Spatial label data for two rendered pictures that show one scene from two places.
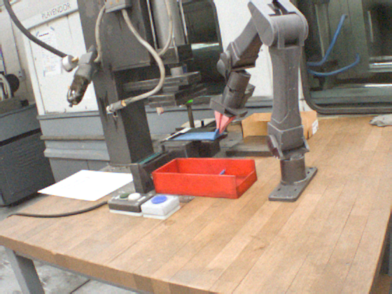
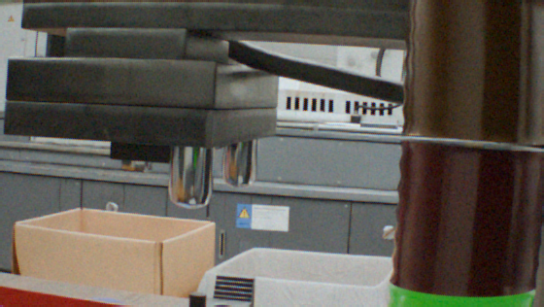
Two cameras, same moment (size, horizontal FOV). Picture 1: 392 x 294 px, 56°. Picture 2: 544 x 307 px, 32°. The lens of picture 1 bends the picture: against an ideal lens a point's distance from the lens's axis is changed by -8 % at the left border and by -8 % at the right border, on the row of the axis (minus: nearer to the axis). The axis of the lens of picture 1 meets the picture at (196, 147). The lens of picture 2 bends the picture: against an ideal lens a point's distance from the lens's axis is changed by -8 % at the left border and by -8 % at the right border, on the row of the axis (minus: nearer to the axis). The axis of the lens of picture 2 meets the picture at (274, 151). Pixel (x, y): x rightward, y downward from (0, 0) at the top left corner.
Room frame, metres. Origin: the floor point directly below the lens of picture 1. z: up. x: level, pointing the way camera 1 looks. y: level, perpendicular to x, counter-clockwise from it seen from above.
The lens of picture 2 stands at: (1.75, -0.15, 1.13)
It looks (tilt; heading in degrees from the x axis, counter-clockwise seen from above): 3 degrees down; 154
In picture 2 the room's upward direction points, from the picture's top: 3 degrees clockwise
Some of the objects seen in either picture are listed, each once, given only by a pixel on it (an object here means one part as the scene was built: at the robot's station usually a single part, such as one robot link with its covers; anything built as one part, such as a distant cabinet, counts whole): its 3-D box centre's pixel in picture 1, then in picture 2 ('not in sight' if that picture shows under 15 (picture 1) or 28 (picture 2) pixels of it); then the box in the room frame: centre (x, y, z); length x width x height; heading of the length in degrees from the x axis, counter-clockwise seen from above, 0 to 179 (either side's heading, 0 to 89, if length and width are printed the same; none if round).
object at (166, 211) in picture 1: (162, 211); not in sight; (0.89, 0.11, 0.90); 0.07 x 0.07 x 0.06; 56
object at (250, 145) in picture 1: (258, 145); not in sight; (1.27, -0.20, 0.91); 0.17 x 0.16 x 0.02; 146
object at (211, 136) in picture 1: (201, 131); not in sight; (1.22, -0.02, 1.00); 0.15 x 0.07 x 0.03; 56
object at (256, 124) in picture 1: (280, 126); not in sight; (1.39, -0.31, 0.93); 0.25 x 0.13 x 0.08; 56
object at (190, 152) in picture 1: (191, 150); not in sight; (1.27, 0.02, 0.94); 0.20 x 0.10 x 0.07; 146
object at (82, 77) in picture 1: (84, 73); not in sight; (1.32, 0.32, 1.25); 0.19 x 0.07 x 0.19; 146
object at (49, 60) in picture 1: (47, 52); not in sight; (2.71, 0.88, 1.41); 0.25 x 0.01 x 0.33; 52
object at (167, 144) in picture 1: (188, 137); not in sight; (1.27, 0.02, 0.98); 0.20 x 0.10 x 0.01; 146
